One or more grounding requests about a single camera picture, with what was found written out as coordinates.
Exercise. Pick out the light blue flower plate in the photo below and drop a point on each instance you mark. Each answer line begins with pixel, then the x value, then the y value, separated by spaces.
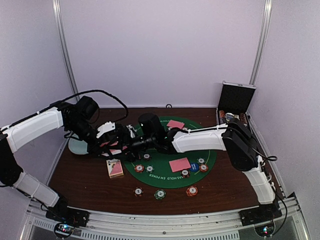
pixel 77 147

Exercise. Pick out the orange chip stack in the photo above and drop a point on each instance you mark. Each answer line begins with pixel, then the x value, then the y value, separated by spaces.
pixel 191 191

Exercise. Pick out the green chip stack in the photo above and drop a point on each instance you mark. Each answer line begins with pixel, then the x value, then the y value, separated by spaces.
pixel 159 194

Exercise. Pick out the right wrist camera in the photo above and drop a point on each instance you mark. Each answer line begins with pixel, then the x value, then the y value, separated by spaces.
pixel 151 125

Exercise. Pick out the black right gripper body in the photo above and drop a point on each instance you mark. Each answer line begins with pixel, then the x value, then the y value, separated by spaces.
pixel 139 145

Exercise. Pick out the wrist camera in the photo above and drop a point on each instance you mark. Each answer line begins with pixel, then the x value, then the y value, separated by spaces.
pixel 151 125
pixel 105 128

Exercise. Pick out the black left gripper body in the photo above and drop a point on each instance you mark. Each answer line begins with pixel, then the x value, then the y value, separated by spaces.
pixel 82 128

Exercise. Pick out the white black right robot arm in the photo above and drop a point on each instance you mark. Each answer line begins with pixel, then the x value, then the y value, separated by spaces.
pixel 241 147

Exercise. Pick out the gold playing card box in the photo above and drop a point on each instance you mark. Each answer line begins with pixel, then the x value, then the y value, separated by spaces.
pixel 114 168

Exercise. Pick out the right aluminium frame post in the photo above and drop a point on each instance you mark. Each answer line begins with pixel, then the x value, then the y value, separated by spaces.
pixel 264 30

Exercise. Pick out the aluminium frame post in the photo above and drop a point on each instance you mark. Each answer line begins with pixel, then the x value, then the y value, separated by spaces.
pixel 264 30
pixel 56 4

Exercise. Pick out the blue small blind button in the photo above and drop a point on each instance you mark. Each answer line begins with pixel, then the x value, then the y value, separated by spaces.
pixel 194 167

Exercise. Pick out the dealt card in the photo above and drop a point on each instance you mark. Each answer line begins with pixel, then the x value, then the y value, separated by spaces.
pixel 175 124
pixel 179 164

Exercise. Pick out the chips inside case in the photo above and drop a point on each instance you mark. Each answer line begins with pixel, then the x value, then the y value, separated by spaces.
pixel 226 117

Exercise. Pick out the round green poker mat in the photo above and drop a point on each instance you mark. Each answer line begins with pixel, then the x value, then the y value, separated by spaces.
pixel 162 177

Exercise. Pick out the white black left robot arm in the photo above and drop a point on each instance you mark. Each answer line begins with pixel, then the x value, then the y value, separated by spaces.
pixel 72 117

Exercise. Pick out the left aluminium frame post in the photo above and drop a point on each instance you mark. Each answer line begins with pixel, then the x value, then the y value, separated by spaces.
pixel 56 4

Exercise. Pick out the red black chip stack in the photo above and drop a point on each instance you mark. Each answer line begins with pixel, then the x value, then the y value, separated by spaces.
pixel 138 192

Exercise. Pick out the metal front rail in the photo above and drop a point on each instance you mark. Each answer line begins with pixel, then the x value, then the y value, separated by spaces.
pixel 223 225

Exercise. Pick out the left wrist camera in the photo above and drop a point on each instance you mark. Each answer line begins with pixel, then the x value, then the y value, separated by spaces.
pixel 105 128

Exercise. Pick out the red-backed playing card deck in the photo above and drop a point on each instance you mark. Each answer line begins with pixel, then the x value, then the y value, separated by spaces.
pixel 112 148

